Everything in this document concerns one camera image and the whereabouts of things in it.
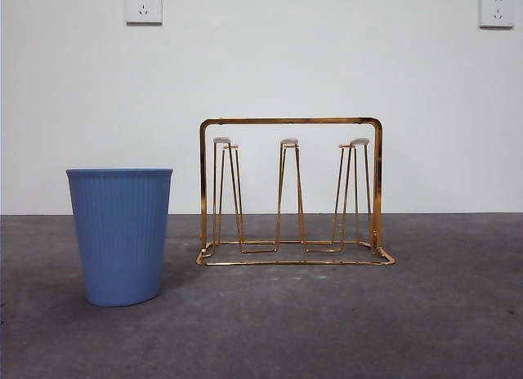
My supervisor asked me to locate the blue ribbed cup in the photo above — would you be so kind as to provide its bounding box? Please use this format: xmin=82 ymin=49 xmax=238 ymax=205
xmin=65 ymin=167 xmax=174 ymax=308

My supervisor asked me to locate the gold wire cup rack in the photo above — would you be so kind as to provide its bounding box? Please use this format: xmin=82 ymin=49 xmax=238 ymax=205
xmin=195 ymin=116 xmax=397 ymax=267

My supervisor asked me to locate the white wall outlet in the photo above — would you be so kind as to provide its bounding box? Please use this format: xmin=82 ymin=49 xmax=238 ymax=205
xmin=124 ymin=0 xmax=163 ymax=27
xmin=478 ymin=0 xmax=515 ymax=29

